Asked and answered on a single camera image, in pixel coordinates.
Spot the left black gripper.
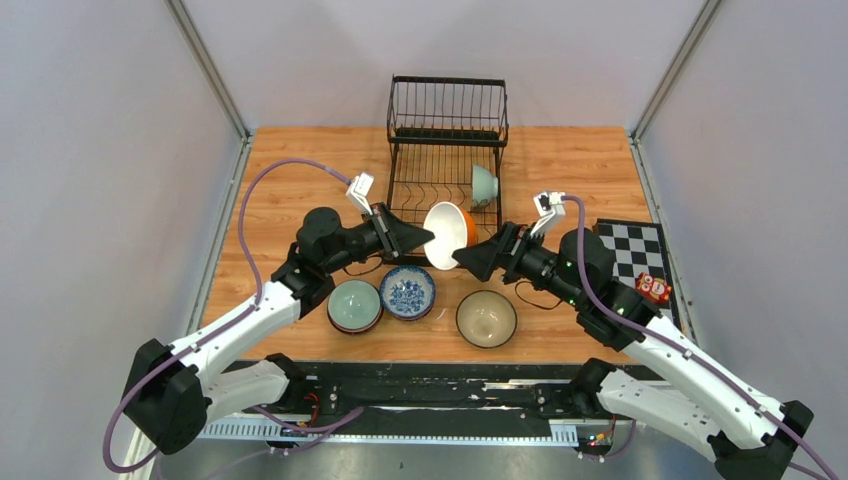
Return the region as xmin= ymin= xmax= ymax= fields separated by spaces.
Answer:
xmin=323 ymin=202 xmax=434 ymax=275

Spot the blue floral bowl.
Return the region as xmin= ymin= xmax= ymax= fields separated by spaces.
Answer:
xmin=378 ymin=265 xmax=436 ymax=321

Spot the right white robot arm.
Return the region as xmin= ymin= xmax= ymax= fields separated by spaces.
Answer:
xmin=452 ymin=222 xmax=813 ymax=479

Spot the red owl toy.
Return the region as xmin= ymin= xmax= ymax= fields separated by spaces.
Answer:
xmin=635 ymin=272 xmax=672 ymax=306

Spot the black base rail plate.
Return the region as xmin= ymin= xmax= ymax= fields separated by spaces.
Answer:
xmin=228 ymin=360 xmax=637 ymax=439

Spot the black white checkerboard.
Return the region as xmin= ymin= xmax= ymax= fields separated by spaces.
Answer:
xmin=592 ymin=218 xmax=678 ymax=319

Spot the white bowl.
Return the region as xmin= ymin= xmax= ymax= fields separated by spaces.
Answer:
xmin=423 ymin=202 xmax=479 ymax=271

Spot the celadon bowl brown rim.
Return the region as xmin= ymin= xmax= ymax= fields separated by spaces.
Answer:
xmin=471 ymin=164 xmax=499 ymax=209

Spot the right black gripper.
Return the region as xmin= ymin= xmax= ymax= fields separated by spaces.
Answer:
xmin=452 ymin=221 xmax=585 ymax=309

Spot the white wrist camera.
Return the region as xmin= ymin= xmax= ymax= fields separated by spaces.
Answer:
xmin=530 ymin=190 xmax=566 ymax=238
xmin=346 ymin=172 xmax=374 ymax=216

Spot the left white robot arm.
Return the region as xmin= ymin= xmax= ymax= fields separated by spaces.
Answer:
xmin=122 ymin=203 xmax=435 ymax=455

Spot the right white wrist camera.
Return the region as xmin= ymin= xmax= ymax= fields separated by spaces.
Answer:
xmin=530 ymin=190 xmax=566 ymax=238

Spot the beige bowl black rim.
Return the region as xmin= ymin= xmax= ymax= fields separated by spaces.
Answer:
xmin=455 ymin=290 xmax=518 ymax=349

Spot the celadon bowl black rim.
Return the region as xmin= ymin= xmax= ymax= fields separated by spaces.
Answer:
xmin=327 ymin=280 xmax=383 ymax=334

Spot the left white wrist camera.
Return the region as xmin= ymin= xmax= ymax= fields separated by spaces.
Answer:
xmin=346 ymin=172 xmax=374 ymax=216

